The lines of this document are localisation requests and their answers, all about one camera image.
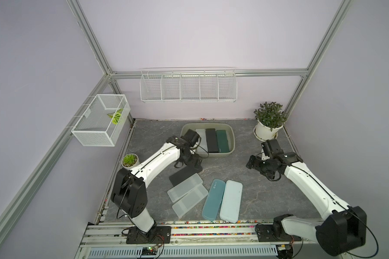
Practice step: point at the frosted clear pencil case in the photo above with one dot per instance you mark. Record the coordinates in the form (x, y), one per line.
(201, 143)
(183, 188)
(190, 200)

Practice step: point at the dark green pencil case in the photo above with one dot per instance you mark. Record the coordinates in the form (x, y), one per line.
(222, 139)

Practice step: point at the black pencil case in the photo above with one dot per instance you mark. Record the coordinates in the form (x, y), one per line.
(211, 139)
(184, 174)

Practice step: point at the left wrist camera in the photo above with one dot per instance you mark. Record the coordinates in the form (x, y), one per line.
(191, 137)

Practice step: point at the large potted green plant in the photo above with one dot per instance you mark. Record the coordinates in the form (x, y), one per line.
(270, 118)

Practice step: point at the small potted succulent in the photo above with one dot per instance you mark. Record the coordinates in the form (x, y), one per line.
(130, 160)

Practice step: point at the pale blue pencil case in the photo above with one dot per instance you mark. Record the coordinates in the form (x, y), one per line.
(231, 202)

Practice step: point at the grey-green plastic storage box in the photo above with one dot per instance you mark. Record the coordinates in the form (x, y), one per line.
(216, 126)

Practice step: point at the green leaf toy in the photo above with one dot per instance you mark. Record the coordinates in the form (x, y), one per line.
(116, 116)

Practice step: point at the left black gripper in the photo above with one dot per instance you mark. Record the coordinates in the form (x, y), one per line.
(194, 161)

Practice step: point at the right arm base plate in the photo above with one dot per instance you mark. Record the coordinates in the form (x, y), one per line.
(266, 233)

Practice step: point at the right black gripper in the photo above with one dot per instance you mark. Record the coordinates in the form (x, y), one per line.
(255, 165)

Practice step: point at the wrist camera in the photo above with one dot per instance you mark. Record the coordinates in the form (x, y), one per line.
(271, 148)
(191, 137)

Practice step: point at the frosted clear pencil case front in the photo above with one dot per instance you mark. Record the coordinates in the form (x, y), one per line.
(190, 200)

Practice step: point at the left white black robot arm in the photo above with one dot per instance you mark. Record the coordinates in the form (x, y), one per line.
(129, 192)

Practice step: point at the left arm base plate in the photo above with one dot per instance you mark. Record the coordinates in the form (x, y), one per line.
(156, 235)

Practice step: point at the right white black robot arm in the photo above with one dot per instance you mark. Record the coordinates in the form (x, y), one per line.
(342, 227)

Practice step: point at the aluminium rail front frame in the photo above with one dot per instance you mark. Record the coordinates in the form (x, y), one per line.
(186, 240)

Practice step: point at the white wire wall shelf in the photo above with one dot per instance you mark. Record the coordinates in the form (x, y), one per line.
(188, 85)

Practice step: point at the white mesh wall basket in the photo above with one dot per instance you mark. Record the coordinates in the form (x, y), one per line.
(94, 128)

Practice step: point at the teal pencil case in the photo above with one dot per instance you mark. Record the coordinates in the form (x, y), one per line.
(213, 200)

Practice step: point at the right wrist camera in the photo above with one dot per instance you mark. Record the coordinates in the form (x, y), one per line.
(271, 148)

